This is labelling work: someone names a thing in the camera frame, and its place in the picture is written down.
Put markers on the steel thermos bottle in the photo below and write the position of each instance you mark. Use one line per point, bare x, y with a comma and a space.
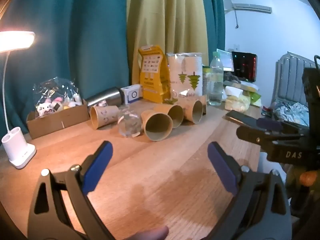
107, 97

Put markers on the small white blue box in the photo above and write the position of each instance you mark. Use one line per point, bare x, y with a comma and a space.
132, 94

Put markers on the clear plastic cup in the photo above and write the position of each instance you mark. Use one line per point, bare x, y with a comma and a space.
128, 125

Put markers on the brown printed paper cup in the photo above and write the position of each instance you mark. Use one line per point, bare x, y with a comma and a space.
105, 116

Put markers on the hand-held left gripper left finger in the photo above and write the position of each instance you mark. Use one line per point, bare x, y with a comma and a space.
98, 167

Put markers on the grey padded headboard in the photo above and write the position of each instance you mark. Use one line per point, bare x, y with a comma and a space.
290, 80

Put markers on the yellow curtain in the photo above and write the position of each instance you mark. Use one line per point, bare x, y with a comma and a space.
167, 17

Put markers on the clear bag of plush toys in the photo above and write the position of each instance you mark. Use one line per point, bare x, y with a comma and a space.
56, 93

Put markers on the person's left hand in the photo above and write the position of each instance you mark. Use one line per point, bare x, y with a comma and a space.
147, 235

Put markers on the white air conditioner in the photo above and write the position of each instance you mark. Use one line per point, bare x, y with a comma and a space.
250, 6

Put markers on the teal curtain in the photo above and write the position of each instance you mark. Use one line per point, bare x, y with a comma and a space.
215, 17
75, 42

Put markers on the white wall socket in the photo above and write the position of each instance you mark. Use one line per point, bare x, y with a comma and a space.
237, 46

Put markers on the clear plastic water bottle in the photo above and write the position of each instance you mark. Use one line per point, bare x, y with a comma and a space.
215, 85

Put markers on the bright laptop screen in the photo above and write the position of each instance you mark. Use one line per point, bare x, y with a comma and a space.
226, 60

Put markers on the yellow paper packet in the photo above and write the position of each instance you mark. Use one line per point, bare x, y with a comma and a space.
151, 75

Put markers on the green lidded jar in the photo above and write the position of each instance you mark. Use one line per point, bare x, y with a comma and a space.
205, 82

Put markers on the wrapped sleeve of paper cups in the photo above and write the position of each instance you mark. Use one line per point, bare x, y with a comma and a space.
185, 75

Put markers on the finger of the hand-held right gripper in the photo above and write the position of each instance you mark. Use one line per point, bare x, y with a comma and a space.
268, 125
250, 135

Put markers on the black smartphone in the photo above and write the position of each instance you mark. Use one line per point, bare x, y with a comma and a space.
241, 118

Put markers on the white desk lamp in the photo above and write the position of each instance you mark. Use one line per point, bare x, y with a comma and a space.
21, 155

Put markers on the brown cardboard box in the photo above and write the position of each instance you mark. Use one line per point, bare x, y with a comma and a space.
60, 122

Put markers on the crumpled grey bedding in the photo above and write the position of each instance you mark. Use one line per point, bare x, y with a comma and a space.
291, 112

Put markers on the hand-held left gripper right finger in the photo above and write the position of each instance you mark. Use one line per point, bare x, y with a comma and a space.
222, 170

